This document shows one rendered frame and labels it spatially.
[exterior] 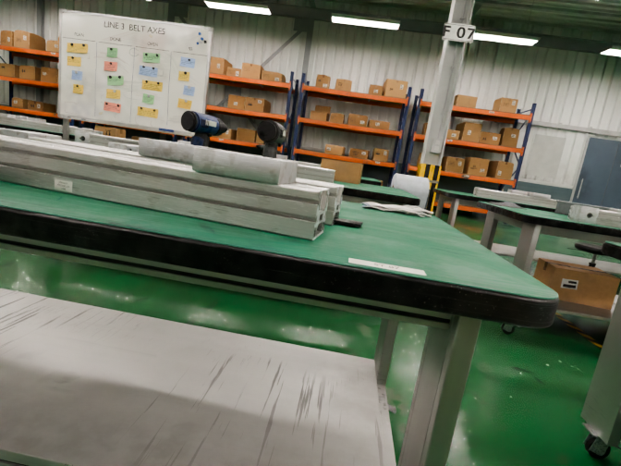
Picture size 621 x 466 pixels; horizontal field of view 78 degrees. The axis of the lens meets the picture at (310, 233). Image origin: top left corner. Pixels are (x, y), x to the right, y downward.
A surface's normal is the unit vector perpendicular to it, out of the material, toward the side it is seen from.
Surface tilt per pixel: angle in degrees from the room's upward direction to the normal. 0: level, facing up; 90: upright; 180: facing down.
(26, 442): 0
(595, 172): 90
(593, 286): 90
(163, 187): 90
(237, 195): 90
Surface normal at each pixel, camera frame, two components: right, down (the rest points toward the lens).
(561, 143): -0.11, 0.18
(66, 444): 0.15, -0.97
